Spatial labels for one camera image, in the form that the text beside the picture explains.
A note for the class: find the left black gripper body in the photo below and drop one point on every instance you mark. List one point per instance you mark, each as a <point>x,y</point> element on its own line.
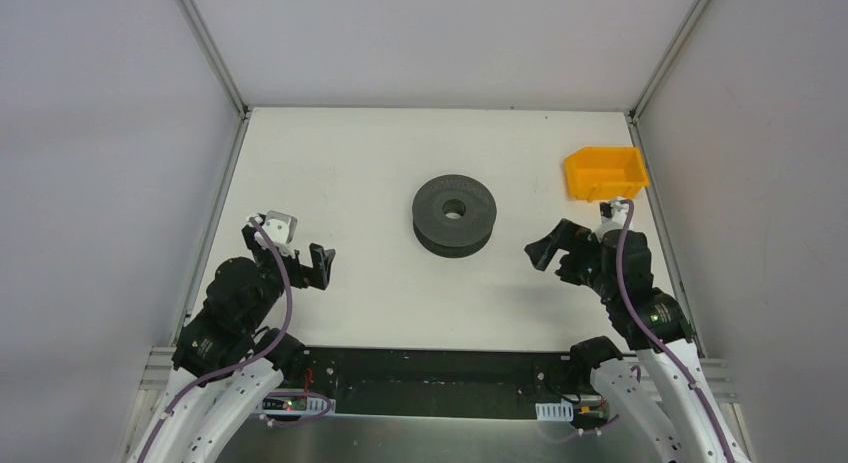
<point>308,270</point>

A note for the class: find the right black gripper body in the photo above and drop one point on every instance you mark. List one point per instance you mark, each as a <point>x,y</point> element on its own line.
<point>568,254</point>

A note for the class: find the black cable spool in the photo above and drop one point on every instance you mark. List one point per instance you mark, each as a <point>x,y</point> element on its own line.
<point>453,216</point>

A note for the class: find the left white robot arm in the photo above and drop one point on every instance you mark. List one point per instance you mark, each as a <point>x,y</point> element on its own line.
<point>237,352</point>

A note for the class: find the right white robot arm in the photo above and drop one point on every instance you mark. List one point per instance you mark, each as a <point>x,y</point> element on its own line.
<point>665,398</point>

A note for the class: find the orange plastic bin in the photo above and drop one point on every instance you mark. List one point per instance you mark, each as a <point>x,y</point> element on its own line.
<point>603,173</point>

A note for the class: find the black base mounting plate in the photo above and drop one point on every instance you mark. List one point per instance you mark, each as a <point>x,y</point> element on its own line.
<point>441,383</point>

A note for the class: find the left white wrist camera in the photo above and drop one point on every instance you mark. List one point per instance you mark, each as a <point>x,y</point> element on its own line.
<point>279,227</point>

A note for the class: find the left white cable duct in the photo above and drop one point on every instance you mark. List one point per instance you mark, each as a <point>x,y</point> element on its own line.
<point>290,404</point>

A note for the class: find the white cable duct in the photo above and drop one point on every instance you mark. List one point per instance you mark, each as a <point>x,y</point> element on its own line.
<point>561,411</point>
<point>290,404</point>

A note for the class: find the right white cable duct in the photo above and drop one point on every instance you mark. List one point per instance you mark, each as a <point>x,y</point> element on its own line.
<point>561,411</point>

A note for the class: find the aluminium frame rail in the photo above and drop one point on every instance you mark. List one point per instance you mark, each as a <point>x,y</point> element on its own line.
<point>716,371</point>

